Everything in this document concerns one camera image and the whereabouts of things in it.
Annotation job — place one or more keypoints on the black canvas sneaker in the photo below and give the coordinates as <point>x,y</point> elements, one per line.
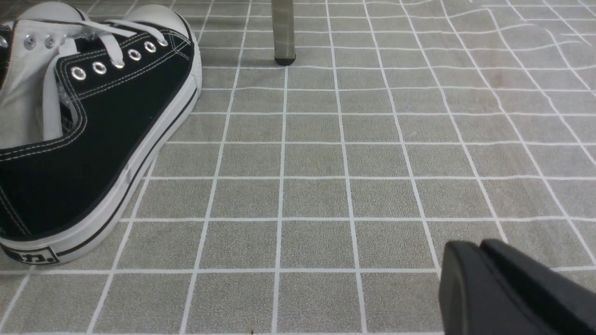
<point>85,108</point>

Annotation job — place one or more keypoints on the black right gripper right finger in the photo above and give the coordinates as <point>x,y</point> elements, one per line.
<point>567,307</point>

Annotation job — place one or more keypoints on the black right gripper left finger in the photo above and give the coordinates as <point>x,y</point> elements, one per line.
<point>472,301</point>

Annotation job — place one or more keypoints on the grey checked floor cloth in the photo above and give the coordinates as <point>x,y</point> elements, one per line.
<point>317,198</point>

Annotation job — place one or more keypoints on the metal shoe rack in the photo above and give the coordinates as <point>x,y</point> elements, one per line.
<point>282,15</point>

